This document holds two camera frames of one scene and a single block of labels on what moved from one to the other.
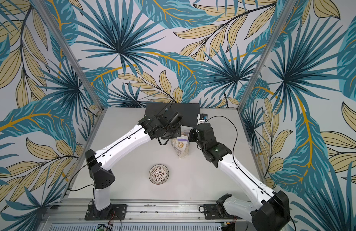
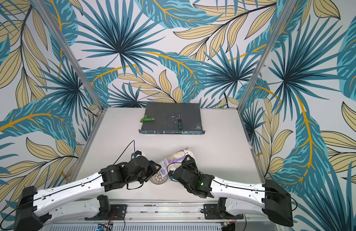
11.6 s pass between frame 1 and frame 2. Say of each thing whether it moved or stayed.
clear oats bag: moved
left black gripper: moved
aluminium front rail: stayed
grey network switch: stayed
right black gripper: moved
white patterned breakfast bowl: stayed
